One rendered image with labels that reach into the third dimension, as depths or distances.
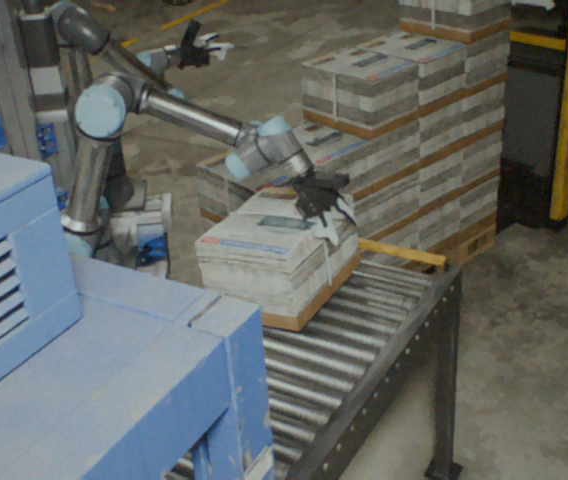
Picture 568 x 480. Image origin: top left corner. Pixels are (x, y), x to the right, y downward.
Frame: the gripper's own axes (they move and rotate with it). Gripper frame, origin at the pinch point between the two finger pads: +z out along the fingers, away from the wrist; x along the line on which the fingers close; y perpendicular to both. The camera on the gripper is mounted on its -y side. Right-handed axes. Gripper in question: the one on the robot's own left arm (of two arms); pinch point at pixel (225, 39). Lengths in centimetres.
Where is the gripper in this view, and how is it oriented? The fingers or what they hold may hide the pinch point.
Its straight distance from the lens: 321.6
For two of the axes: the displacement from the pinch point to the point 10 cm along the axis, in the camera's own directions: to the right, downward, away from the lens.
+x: 5.2, 5.1, -6.9
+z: 8.6, -3.0, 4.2
